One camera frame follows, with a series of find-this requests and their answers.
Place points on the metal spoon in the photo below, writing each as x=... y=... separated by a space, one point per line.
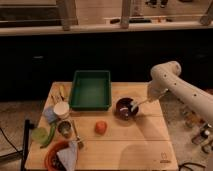
x=78 y=138

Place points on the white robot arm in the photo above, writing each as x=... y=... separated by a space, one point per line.
x=165 y=77

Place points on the green pepper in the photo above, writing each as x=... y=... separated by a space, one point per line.
x=50 y=136

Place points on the white paper cup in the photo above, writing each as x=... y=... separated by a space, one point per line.
x=61 y=109

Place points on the orange bowl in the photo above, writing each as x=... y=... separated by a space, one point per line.
x=52 y=162

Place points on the light green cup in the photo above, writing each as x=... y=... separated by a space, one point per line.
x=39 y=135

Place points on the blue sponge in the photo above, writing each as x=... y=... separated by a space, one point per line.
x=49 y=115

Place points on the green plastic bin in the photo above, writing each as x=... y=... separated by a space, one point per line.
x=91 y=90

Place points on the red tomato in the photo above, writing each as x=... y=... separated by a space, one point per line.
x=100 y=127

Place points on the yellow banana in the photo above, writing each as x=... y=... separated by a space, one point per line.
x=63 y=92

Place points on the grey cloth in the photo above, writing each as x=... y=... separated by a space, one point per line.
x=67 y=155

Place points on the black stand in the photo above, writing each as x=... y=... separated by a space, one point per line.
x=28 y=126

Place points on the purple bowl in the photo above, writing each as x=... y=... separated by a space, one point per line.
x=123 y=109

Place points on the metal can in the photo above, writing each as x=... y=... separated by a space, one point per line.
x=64 y=128

